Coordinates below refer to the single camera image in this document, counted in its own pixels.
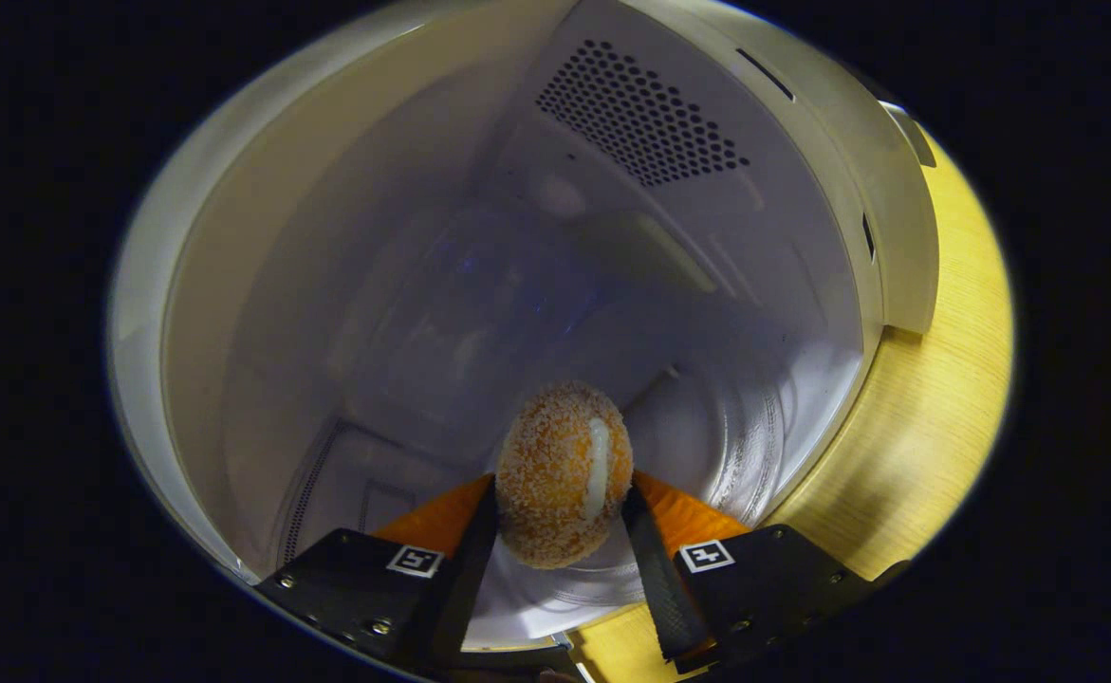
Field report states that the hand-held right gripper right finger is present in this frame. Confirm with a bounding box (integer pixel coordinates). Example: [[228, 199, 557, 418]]
[[620, 470, 909, 674]]

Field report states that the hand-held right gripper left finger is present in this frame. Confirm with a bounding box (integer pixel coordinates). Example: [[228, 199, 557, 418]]
[[253, 472, 499, 670]]

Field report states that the sugar-coated bread roll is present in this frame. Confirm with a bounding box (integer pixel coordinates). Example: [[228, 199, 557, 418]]
[[495, 379, 634, 570]]

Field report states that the white microwave oven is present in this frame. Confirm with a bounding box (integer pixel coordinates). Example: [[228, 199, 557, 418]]
[[107, 0, 940, 655]]

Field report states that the glass turntable plate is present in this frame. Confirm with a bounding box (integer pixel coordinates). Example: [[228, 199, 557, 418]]
[[465, 365, 788, 651]]

